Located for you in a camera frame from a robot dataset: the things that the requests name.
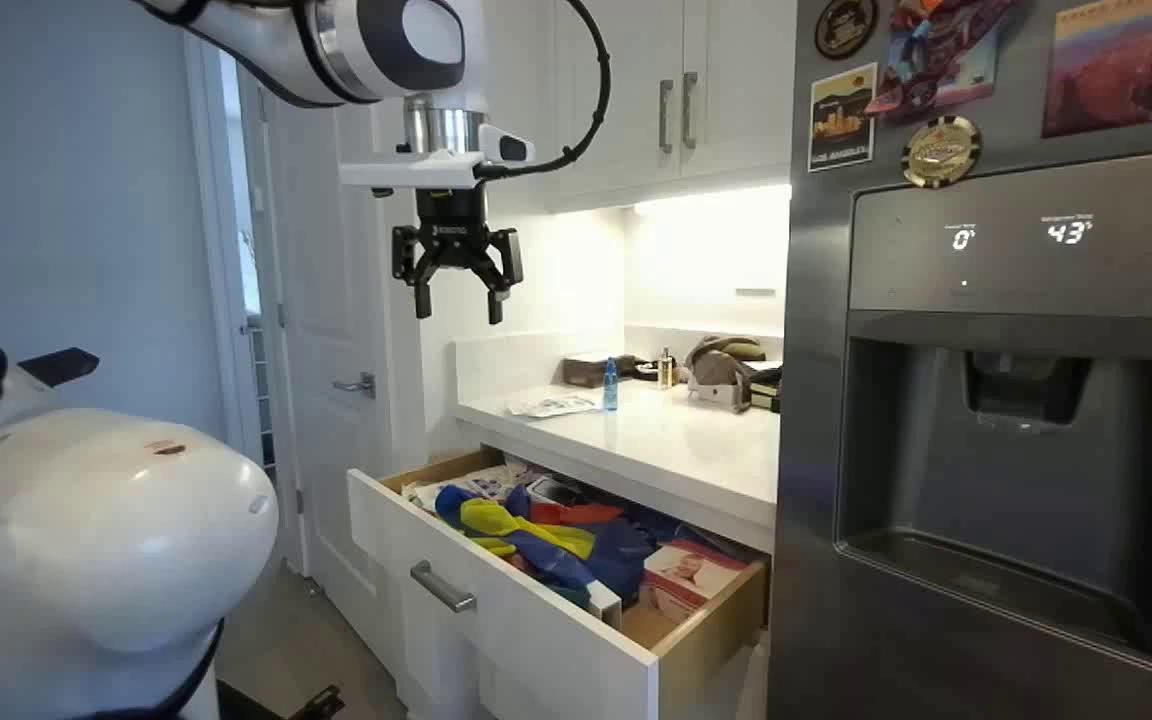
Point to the red cloth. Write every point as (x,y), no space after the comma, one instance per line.
(582,514)

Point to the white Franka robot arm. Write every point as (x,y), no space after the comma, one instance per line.
(337,45)

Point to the white paper packet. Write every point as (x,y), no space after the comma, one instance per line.
(476,482)

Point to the white printed paper sheet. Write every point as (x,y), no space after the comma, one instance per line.
(551,406)

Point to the yellow cloth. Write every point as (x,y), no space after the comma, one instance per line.
(523,531)

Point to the small amber bottle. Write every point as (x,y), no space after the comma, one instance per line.
(667,371)

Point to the white base cabinet with countertop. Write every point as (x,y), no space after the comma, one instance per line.
(658,444)

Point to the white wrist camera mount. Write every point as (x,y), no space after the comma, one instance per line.
(438,168)

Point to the letter holder with brown items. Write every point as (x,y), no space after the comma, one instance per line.
(722,372)

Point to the white wall outlet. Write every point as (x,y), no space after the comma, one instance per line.
(758,288)

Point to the red and white packet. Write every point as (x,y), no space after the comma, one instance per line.
(688,573)

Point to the black items on counter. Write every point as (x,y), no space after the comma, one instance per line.
(765,387)

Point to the round dark fridge magnet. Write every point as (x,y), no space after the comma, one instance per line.
(846,25)

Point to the square yellow poster magnet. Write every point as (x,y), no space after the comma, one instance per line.
(842,118)

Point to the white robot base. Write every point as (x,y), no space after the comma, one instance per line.
(97,532)

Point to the rectangular landscape fridge magnet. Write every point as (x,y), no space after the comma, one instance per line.
(1108,64)

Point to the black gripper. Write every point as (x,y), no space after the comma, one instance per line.
(459,233)

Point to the white kitchen drawer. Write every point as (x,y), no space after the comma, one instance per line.
(523,645)

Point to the white interior door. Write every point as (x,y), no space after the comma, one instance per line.
(328,294)

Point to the stainless steel refrigerator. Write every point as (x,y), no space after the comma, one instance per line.
(988,443)

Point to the blue cloth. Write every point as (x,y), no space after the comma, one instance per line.
(603,563)

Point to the colourful figure fridge magnet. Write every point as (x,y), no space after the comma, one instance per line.
(939,62)

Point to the round gold fridge magnet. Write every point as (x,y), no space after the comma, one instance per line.
(940,148)

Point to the fridge water dispenser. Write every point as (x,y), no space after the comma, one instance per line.
(1030,443)

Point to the white upper cabinet door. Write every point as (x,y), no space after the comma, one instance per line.
(742,81)
(616,81)

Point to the blue plastic bottle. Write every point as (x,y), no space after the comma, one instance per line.
(611,387)

